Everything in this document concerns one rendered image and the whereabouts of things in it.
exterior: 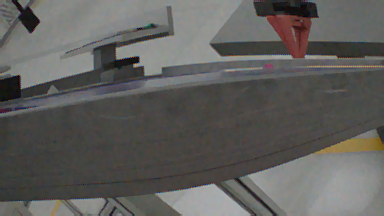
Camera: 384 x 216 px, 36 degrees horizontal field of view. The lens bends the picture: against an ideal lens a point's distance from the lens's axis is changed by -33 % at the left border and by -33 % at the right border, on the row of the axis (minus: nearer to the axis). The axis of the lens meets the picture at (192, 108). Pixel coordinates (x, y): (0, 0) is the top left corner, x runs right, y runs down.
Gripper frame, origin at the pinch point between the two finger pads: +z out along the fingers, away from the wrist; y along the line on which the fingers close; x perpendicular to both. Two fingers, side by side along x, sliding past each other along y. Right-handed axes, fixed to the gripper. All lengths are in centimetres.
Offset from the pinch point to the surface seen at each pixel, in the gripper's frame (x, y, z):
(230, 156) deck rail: -41, 38, 7
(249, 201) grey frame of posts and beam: 14.2, -33.9, 24.4
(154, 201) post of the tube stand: 9, -59, 25
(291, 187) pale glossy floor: 66, -81, 33
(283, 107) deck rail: -36, 38, 5
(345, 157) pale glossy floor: 73, -60, 27
